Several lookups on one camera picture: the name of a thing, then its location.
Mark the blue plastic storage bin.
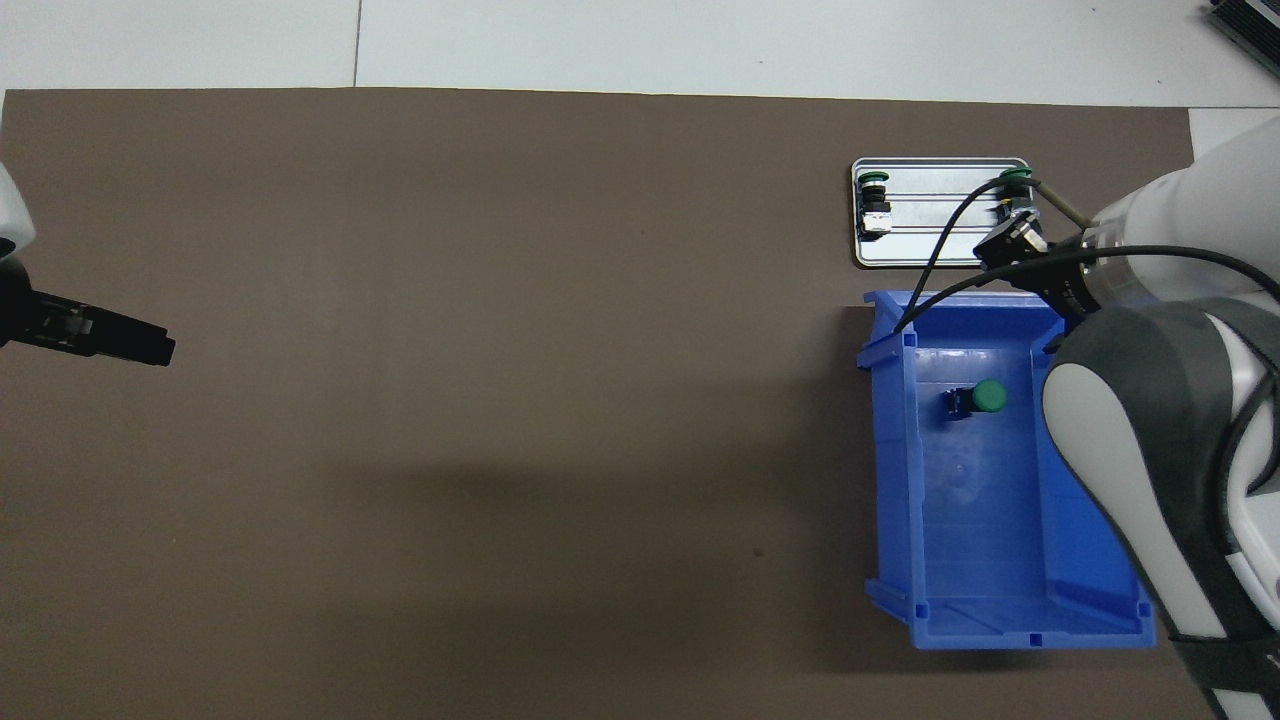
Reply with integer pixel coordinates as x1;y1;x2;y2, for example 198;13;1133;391
858;290;1158;651

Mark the silver metal tray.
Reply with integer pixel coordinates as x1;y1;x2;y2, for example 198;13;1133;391
851;157;1040;269

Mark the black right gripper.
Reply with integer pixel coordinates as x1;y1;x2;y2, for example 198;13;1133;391
975;215;1111;321

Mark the brown table mat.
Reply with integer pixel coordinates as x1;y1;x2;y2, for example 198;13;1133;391
0;88;1259;720

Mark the grey finned device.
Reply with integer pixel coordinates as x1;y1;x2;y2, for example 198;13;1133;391
1205;0;1280;76

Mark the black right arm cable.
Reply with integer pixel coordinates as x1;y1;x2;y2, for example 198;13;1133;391
893;178;1280;561

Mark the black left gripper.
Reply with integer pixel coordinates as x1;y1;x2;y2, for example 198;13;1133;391
0;262;176;366

